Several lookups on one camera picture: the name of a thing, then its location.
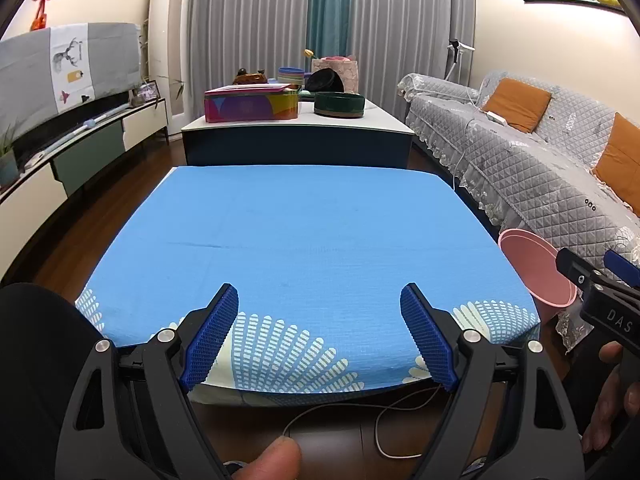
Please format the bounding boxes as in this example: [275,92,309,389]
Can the pink plastic bin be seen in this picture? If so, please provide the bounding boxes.
[498,228,583,321]

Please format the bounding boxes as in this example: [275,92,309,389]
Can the large orange cushion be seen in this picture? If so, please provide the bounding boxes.
[591,112,640,206]

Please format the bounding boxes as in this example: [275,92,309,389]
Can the white charger cable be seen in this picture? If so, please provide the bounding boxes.
[450,115,493,192]

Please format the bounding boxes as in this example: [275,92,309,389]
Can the blue patterned tablecloth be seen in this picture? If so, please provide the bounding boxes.
[75,164,543,408]

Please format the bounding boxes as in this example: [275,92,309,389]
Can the small photo frame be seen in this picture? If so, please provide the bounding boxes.
[131,80,161,108]

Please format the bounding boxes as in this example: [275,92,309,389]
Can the brown teapot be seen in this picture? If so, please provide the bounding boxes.
[232,67,266,86]

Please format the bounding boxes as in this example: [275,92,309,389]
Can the small orange cushion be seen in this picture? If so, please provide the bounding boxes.
[482,77,552,134]

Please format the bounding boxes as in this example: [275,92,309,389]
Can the dark green round bowl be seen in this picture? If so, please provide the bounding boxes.
[313,91,366,119]

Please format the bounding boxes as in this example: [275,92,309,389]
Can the person's right hand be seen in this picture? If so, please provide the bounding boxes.
[581,341,632,454]

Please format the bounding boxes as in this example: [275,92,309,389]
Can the colourful rectangular box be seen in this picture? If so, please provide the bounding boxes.
[203,84,301,123]

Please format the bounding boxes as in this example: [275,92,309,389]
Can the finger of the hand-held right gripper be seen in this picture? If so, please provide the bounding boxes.
[602,249,640,291]
[556,247,608,293]

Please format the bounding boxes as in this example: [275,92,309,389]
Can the white cable under table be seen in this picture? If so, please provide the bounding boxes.
[282,385,446,459]

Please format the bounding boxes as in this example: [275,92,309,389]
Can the white and green TV cabinet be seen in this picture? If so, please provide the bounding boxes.
[0,96,169,241]

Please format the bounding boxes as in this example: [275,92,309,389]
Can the grey curtain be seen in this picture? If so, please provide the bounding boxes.
[189,0,315,96]
[347,0,476,126]

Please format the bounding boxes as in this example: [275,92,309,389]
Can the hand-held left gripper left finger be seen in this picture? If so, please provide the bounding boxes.
[55,282,240,480]

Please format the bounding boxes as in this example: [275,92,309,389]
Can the white standing air conditioner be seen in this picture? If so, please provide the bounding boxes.
[149,0,193,137]

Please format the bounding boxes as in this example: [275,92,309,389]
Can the white floor lamp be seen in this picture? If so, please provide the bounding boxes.
[446,37,476,81]

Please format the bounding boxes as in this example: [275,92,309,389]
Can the potted green plant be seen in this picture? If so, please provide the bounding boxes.
[0,122,22,188]

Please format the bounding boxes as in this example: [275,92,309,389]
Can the grey quilted sofa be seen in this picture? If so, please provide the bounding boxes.
[397,70,640,356]

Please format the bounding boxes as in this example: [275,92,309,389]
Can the black hat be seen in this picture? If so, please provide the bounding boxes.
[304,69,344,93]

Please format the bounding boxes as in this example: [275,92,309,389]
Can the television with grey cover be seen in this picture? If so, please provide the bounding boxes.
[0,22,142,143]

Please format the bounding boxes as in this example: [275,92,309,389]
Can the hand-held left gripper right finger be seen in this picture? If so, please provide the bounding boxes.
[400,282,585,480]

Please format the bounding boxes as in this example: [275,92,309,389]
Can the person's left hand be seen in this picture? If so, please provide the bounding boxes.
[232,435,303,480]

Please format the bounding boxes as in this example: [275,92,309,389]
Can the teal curtain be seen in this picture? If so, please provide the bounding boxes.
[306,0,353,61]

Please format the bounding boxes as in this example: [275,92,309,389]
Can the white and blue stick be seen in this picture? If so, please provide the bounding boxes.
[27,104,127,161]

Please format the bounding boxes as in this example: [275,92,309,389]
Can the white top coffee table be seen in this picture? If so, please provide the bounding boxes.
[181,97,415,171]

